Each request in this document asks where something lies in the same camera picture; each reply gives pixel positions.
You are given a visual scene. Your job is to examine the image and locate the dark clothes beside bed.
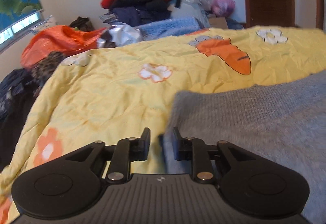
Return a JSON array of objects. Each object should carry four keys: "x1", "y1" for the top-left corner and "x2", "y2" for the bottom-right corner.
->
[{"x1": 1, "y1": 69, "x2": 38, "y2": 169}]

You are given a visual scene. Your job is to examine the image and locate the yellow carrot print quilt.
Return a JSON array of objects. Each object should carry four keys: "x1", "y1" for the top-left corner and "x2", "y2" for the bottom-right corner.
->
[{"x1": 1, "y1": 26, "x2": 325, "y2": 223}]

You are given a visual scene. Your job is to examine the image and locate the dark navy clothes pile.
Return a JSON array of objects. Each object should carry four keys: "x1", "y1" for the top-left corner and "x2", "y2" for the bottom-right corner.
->
[{"x1": 108, "y1": 0, "x2": 171, "y2": 27}]

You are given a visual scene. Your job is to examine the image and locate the silver white crumpled bag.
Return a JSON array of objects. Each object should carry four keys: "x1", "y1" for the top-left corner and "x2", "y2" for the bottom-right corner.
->
[{"x1": 97, "y1": 23, "x2": 143, "y2": 48}]

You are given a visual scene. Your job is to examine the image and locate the grey knitted garment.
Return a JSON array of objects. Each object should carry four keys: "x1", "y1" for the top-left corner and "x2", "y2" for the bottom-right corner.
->
[{"x1": 162, "y1": 72, "x2": 325, "y2": 223}]

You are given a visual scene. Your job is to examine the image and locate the light blue fleece blanket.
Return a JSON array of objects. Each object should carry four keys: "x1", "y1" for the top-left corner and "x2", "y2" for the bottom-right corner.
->
[{"x1": 135, "y1": 17, "x2": 204, "y2": 41}]

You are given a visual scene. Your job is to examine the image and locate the leopard print cloth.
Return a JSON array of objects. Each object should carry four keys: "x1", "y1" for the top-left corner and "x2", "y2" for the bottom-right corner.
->
[{"x1": 31, "y1": 51, "x2": 66, "y2": 87}]

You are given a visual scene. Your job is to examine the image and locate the orange plastic bag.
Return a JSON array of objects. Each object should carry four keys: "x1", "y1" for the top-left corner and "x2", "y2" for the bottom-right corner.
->
[{"x1": 20, "y1": 25, "x2": 106, "y2": 68}]

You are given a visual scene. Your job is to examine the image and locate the pink plastic bag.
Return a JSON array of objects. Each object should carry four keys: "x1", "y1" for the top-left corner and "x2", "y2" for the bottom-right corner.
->
[{"x1": 211, "y1": 0, "x2": 235, "y2": 17}]

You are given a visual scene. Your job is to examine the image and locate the grey garment on pile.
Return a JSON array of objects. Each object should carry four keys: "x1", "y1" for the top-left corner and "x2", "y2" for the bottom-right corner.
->
[{"x1": 171, "y1": 0, "x2": 211, "y2": 28}]

